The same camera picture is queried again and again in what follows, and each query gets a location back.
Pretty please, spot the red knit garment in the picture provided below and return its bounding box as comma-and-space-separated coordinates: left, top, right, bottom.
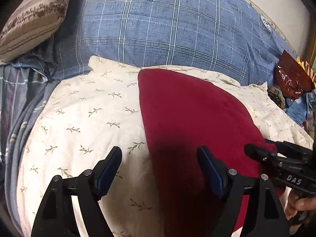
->
138, 69, 276, 236

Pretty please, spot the person's right hand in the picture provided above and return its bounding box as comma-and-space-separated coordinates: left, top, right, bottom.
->
284, 189, 316, 219

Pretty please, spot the blue denim garment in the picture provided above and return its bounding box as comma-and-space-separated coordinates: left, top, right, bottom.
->
283, 89, 315, 125

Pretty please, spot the dark red plastic bag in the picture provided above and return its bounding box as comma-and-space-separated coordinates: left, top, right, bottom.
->
274, 50, 315, 101

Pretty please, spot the cream leaf-print quilt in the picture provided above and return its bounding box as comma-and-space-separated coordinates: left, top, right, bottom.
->
16, 56, 313, 236

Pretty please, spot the grey star-print bedsheet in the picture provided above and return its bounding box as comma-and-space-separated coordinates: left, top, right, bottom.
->
0, 36, 94, 237

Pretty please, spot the beige striped floral pillow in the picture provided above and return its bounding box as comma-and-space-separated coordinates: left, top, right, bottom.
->
1, 0, 70, 65

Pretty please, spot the blue plaid pillow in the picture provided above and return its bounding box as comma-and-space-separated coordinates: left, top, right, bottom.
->
52, 0, 297, 87

